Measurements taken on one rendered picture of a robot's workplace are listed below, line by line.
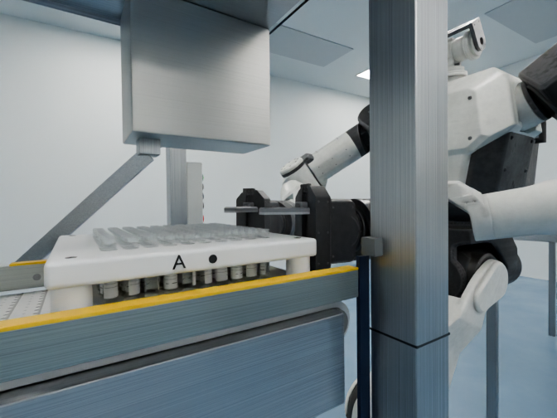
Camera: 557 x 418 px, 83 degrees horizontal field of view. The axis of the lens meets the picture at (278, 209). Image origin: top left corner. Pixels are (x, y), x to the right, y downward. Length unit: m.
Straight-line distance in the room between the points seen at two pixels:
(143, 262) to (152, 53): 0.32
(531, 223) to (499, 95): 0.31
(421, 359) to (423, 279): 0.08
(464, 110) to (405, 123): 0.39
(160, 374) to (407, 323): 0.24
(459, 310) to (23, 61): 4.20
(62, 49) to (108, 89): 0.54
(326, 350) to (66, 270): 0.25
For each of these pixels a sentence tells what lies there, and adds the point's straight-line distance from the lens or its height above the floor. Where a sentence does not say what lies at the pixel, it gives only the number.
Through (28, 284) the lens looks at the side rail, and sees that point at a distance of 0.53.
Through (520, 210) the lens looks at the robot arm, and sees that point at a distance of 0.51.
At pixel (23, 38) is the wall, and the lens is 4.40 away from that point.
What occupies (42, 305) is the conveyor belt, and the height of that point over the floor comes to 0.91.
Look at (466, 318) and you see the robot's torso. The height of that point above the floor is 0.79.
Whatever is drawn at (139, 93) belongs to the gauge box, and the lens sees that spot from 0.49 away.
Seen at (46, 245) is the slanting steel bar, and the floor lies 0.96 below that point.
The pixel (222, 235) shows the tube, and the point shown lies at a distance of 0.34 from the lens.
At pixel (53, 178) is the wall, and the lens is 4.05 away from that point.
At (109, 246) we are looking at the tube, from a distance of 0.31.
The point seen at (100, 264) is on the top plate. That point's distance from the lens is 0.27.
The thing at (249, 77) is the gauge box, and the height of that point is 1.23.
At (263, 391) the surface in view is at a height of 0.85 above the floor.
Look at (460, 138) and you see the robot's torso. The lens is 0.73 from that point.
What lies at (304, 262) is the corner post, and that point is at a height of 0.96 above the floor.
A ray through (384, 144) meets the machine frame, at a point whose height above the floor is 1.08.
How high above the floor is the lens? 1.02
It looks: 1 degrees down
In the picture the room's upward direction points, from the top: 1 degrees counter-clockwise
